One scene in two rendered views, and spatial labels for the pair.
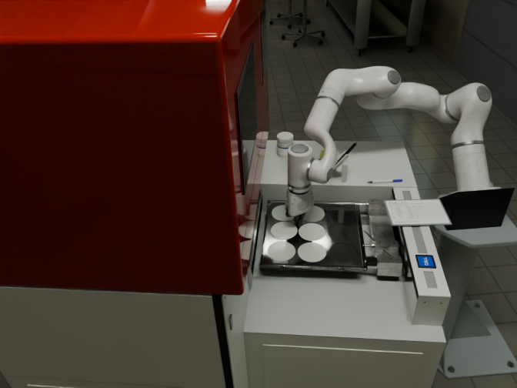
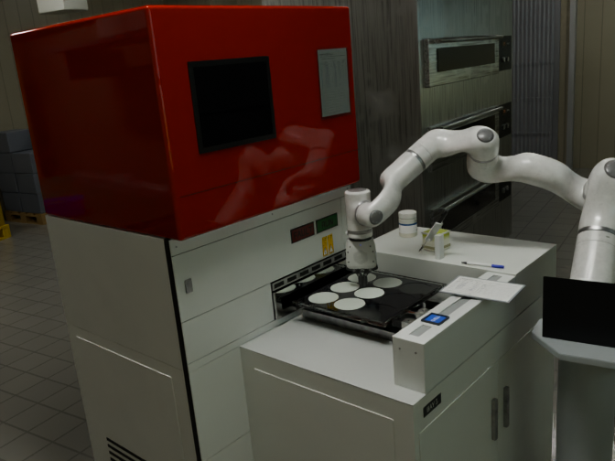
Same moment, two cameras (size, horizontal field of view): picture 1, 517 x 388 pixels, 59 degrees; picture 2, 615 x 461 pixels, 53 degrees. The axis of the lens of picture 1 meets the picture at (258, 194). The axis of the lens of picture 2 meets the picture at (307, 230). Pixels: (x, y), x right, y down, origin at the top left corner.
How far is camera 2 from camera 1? 1.27 m
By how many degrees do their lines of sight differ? 38
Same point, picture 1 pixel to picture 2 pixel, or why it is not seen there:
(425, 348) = (393, 411)
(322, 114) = (397, 164)
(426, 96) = (541, 167)
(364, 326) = (346, 371)
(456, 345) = not seen: outside the picture
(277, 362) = (267, 399)
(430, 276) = (425, 329)
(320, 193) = (411, 269)
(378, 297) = (387, 359)
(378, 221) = not seen: hidden behind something
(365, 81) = (456, 140)
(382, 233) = not seen: hidden behind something
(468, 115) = (593, 193)
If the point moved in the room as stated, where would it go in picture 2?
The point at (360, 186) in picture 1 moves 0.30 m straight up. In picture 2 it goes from (451, 265) to (449, 176)
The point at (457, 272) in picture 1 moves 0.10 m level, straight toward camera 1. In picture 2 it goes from (573, 416) to (547, 426)
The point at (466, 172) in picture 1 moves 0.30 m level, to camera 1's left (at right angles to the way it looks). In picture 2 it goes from (577, 262) to (476, 251)
